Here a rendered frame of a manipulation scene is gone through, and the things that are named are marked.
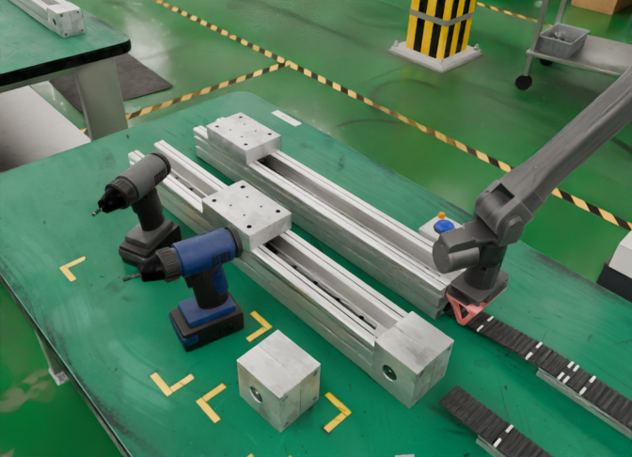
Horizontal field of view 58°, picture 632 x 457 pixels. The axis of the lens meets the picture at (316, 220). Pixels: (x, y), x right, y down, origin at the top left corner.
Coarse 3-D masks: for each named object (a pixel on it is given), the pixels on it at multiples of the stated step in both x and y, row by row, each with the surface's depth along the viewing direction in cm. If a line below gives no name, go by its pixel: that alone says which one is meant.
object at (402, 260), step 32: (224, 160) 145; (288, 160) 139; (288, 192) 130; (320, 192) 133; (320, 224) 126; (352, 224) 120; (384, 224) 121; (352, 256) 122; (384, 256) 114; (416, 256) 118; (416, 288) 111; (448, 288) 108
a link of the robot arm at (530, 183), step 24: (624, 72) 88; (600, 96) 89; (624, 96) 87; (576, 120) 90; (600, 120) 87; (624, 120) 89; (552, 144) 91; (576, 144) 89; (600, 144) 90; (528, 168) 92; (552, 168) 90; (576, 168) 92; (504, 192) 96; (528, 192) 90; (480, 216) 96; (504, 216) 91; (528, 216) 93
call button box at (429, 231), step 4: (436, 216) 127; (432, 220) 126; (436, 220) 126; (452, 220) 126; (428, 224) 125; (432, 224) 125; (456, 224) 125; (420, 228) 124; (424, 228) 124; (428, 228) 124; (432, 228) 124; (420, 232) 124; (424, 232) 123; (428, 232) 123; (432, 232) 123; (436, 232) 123; (440, 232) 122; (424, 236) 124; (428, 236) 123; (432, 236) 122; (436, 236) 122; (432, 240) 122; (436, 240) 121
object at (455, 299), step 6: (450, 294) 104; (456, 294) 104; (462, 294) 104; (450, 300) 106; (456, 300) 104; (462, 300) 103; (468, 300) 103; (456, 306) 107; (468, 306) 103; (474, 306) 103; (480, 306) 103; (456, 312) 108; (474, 312) 102; (456, 318) 109; (462, 318) 108; (468, 318) 105; (462, 324) 109
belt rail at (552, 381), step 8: (544, 376) 100; (552, 376) 99; (552, 384) 100; (560, 384) 99; (568, 392) 98; (576, 392) 96; (576, 400) 97; (584, 400) 97; (592, 408) 95; (600, 416) 95; (608, 416) 94; (616, 424) 93; (624, 432) 92
